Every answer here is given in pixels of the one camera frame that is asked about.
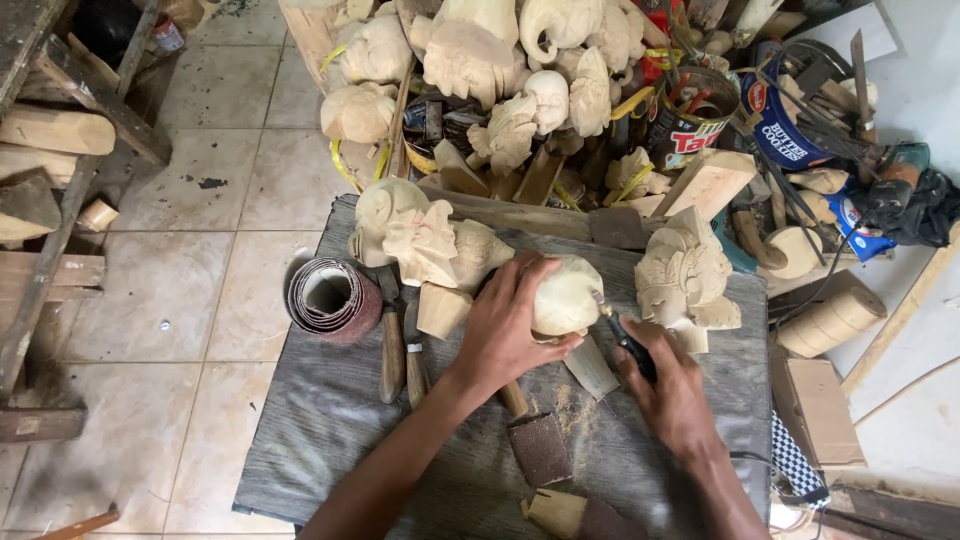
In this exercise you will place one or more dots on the person's left hand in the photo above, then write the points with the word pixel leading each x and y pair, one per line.
pixel 495 337

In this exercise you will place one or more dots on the person's right hand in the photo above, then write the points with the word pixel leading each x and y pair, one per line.
pixel 675 397

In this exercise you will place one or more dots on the black rotary tool handpiece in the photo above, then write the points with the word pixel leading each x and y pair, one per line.
pixel 628 343

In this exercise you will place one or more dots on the round pale wood carving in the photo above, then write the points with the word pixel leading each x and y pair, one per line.
pixel 568 296

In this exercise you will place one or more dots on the small tapered wood block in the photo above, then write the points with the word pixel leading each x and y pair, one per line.
pixel 442 309

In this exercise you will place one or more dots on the carved wooden mask head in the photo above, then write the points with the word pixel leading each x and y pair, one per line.
pixel 686 281

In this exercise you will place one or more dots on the brown sandpaper piece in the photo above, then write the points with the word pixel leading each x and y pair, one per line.
pixel 540 450

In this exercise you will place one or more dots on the rough wooden plank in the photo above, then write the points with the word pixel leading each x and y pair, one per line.
pixel 517 214

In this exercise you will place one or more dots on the pale carved wooden figure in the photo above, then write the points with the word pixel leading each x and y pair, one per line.
pixel 420 236

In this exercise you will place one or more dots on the black white checkered cloth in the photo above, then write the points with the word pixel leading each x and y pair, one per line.
pixel 796 466

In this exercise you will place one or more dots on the dark sandpaper scrap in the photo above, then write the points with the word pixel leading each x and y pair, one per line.
pixel 609 523

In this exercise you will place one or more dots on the brown cardboard box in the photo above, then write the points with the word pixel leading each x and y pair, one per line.
pixel 817 411

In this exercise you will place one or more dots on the dark sharpening stone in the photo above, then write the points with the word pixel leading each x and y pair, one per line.
pixel 618 228

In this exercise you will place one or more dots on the brown sandpaper roll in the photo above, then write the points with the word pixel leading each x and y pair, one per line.
pixel 334 300

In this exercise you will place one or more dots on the pale wood offcut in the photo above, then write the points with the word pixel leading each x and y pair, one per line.
pixel 556 514

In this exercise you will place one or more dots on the pale wooden cylinder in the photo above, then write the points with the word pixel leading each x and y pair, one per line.
pixel 831 321

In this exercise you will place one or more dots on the round wooden mallet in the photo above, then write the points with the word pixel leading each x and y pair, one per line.
pixel 780 249

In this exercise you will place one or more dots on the long pale wood block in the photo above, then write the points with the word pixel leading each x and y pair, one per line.
pixel 705 181

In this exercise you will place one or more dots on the heap of pale wood carvings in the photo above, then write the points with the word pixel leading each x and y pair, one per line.
pixel 495 82

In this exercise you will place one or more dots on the red tin with tools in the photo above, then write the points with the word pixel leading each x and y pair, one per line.
pixel 686 120

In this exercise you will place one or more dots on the blue tin with tools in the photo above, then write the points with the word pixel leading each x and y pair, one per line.
pixel 780 120

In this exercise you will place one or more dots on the black power tool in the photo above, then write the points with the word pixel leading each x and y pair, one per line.
pixel 904 195

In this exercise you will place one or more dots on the small cut wood piece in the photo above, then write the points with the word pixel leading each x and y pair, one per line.
pixel 97 215

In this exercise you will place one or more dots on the small red white can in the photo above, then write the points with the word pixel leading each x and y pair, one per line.
pixel 167 32

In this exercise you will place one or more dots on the rack of rough timber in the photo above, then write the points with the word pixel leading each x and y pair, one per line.
pixel 52 187

